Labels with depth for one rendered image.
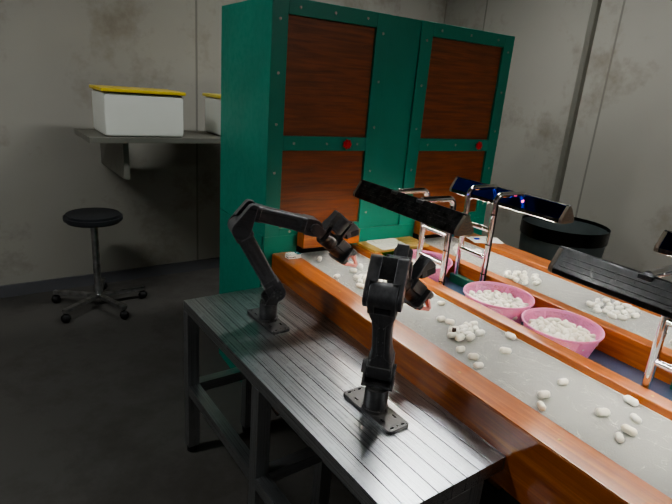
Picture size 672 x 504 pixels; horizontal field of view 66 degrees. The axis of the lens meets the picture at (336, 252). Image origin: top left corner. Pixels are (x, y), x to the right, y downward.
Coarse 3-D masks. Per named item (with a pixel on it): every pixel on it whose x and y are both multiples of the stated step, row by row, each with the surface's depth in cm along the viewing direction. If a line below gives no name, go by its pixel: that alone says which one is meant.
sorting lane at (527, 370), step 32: (352, 288) 201; (416, 320) 177; (480, 320) 181; (448, 352) 157; (480, 352) 159; (512, 352) 160; (512, 384) 142; (544, 384) 144; (576, 384) 145; (576, 416) 130; (608, 416) 131; (640, 416) 132; (608, 448) 119; (640, 448) 120
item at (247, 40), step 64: (256, 0) 205; (256, 64) 211; (320, 64) 213; (384, 64) 228; (448, 64) 248; (256, 128) 218; (320, 128) 222; (384, 128) 239; (448, 128) 260; (256, 192) 224; (320, 192) 232; (448, 192) 274
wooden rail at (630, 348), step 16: (432, 256) 248; (448, 272) 240; (464, 272) 232; (528, 288) 209; (544, 304) 198; (560, 304) 195; (592, 320) 183; (608, 336) 177; (624, 336) 173; (640, 336) 173; (608, 352) 178; (624, 352) 173; (640, 352) 169; (640, 368) 169; (656, 368) 165
